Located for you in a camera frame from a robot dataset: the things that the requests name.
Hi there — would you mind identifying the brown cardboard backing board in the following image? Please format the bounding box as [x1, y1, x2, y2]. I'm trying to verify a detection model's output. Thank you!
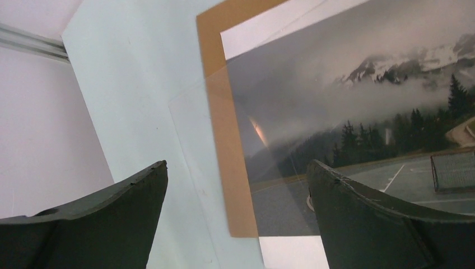
[196, 1, 282, 238]

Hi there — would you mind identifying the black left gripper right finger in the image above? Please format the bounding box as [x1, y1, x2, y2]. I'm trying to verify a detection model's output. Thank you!
[306, 160, 474, 268]

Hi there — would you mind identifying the clear acrylic sheet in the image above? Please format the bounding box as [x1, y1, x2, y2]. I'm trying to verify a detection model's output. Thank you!
[169, 0, 475, 269]

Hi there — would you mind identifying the aluminium corner post left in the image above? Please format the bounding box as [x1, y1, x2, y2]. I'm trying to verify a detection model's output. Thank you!
[1, 23, 70, 63]

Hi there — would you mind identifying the mountain landscape photo print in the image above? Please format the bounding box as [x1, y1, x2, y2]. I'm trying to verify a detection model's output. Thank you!
[220, 1, 474, 268]

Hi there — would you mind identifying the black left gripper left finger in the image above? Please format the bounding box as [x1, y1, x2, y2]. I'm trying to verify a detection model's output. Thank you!
[1, 160, 168, 268]

